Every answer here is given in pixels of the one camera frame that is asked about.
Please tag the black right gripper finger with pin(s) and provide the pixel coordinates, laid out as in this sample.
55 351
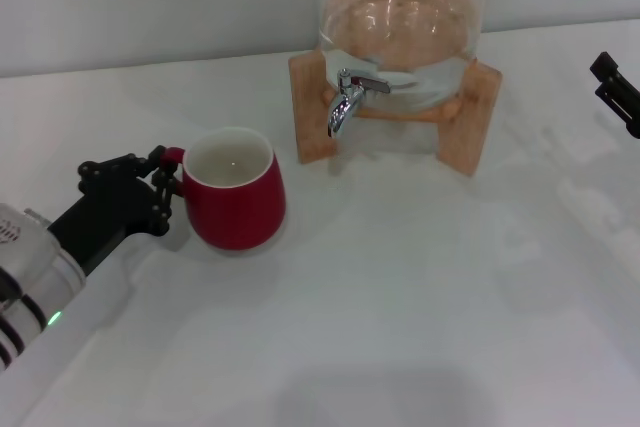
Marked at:
622 102
606 66

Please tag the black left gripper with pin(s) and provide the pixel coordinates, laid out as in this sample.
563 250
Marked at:
110 212

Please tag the red ceramic cup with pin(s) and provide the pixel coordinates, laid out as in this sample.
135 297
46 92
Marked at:
235 217

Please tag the chrome faucet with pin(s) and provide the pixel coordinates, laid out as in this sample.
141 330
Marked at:
341 109

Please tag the wooden dispenser stand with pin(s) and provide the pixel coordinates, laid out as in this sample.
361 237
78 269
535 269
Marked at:
312 112

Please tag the glass water dispenser jar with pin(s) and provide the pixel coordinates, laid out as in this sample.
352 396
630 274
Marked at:
400 22

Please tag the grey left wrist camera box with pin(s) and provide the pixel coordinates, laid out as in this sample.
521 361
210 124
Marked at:
20 234

